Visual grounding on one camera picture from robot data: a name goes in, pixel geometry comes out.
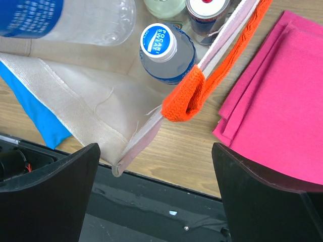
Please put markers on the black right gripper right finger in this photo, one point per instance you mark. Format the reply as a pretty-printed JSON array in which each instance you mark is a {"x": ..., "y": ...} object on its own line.
[{"x": 261, "y": 204}]

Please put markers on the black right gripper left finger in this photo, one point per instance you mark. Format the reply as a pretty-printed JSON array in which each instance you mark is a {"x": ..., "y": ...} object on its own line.
[{"x": 49, "y": 204}]

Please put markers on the Pocari Sweat bottle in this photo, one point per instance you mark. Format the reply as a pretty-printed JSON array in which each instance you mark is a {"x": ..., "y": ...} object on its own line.
[
  {"x": 166, "y": 52},
  {"x": 104, "y": 23}
]

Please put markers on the teal folded cloth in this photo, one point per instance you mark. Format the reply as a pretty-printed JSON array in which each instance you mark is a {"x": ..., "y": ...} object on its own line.
[{"x": 51, "y": 129}]

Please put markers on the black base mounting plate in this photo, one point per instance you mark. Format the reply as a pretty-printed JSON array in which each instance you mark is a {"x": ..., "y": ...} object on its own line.
[{"x": 130, "y": 207}]

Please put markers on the magenta folded cloth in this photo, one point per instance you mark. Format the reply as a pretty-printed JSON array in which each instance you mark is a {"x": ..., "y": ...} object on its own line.
[{"x": 273, "y": 114}]

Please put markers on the red bull can front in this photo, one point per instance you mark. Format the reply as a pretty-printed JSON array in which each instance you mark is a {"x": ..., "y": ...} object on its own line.
[{"x": 207, "y": 18}]

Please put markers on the green glass bottle front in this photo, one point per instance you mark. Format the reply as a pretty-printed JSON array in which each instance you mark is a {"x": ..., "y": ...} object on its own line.
[{"x": 165, "y": 9}]

